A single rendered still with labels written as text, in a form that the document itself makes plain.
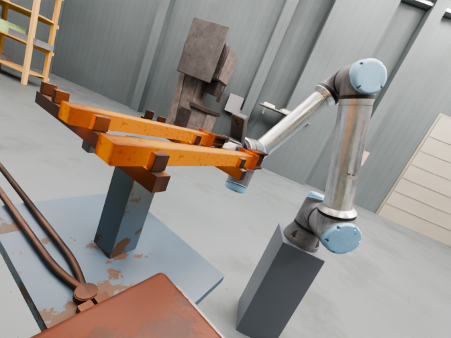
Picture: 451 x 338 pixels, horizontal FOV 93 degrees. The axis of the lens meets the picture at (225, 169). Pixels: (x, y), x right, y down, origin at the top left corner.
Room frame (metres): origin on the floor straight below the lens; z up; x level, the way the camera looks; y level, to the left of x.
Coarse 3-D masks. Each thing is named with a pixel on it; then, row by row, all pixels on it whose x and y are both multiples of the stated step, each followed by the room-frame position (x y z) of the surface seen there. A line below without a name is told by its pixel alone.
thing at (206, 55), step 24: (192, 24) 5.69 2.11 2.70; (216, 24) 5.52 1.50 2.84; (192, 48) 5.63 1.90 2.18; (216, 48) 5.46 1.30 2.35; (192, 72) 5.57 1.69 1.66; (216, 72) 5.63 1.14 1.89; (192, 96) 5.90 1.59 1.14; (216, 96) 6.13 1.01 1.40; (168, 120) 6.03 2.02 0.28; (192, 120) 5.83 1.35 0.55
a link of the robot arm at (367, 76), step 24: (360, 72) 0.79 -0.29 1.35; (384, 72) 0.80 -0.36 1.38; (360, 96) 0.81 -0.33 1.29; (336, 120) 0.88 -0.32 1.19; (360, 120) 0.81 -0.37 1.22; (336, 144) 0.85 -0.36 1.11; (360, 144) 0.82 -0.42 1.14; (336, 168) 0.84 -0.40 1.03; (336, 192) 0.83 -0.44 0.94; (312, 216) 0.94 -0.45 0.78; (336, 216) 0.81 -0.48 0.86; (336, 240) 0.79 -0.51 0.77
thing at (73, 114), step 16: (64, 112) 0.25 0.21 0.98; (80, 112) 0.26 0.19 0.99; (96, 112) 0.27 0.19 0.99; (112, 112) 0.32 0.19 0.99; (112, 128) 0.30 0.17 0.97; (128, 128) 0.32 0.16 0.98; (144, 128) 0.35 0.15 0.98; (160, 128) 0.38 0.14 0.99; (176, 128) 0.42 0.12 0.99; (208, 144) 0.52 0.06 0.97
